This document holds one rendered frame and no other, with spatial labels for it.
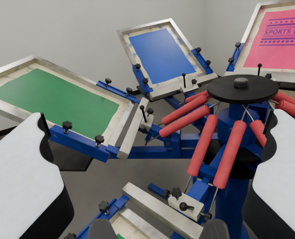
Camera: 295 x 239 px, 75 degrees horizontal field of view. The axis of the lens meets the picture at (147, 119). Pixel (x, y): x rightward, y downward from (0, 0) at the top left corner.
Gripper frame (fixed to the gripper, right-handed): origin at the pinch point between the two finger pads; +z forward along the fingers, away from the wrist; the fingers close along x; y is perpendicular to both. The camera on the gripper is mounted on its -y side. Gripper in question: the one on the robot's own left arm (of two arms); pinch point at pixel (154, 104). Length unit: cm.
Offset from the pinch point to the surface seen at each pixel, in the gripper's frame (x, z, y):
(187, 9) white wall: 72, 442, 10
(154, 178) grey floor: 0, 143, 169
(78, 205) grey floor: -83, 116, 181
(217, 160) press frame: 31, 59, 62
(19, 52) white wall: -228, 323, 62
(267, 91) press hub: 49, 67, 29
